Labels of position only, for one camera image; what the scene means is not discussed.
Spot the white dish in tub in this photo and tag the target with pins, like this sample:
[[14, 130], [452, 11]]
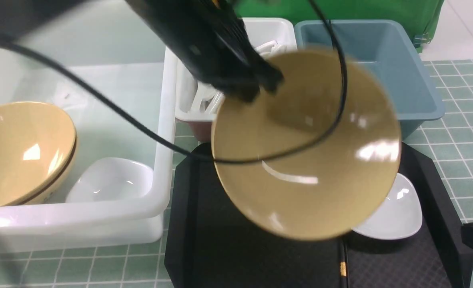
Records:
[[112, 179]]

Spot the green cloth backdrop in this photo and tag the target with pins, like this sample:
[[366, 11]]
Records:
[[419, 18]]

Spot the black serving tray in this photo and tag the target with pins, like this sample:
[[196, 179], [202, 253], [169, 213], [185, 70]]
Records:
[[212, 245]]

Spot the black chopstick gold band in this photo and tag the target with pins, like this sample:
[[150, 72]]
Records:
[[342, 263]]

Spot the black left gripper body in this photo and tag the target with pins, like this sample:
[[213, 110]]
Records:
[[194, 42]]

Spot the tan noodle bowl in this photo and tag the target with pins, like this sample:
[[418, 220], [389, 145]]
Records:
[[334, 186]]

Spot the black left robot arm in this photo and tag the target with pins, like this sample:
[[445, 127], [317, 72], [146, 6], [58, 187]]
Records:
[[20, 17]]

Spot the white spoon bin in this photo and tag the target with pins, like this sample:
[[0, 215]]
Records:
[[196, 104]]

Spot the white square side dish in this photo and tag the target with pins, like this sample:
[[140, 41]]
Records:
[[400, 215]]

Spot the green checked tablecloth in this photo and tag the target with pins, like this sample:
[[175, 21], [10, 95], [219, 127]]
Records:
[[448, 141]]

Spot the teal chopstick bin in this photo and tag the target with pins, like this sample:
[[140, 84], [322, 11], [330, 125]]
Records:
[[384, 48]]

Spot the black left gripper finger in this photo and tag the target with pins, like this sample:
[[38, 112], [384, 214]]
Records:
[[268, 76], [244, 88]]

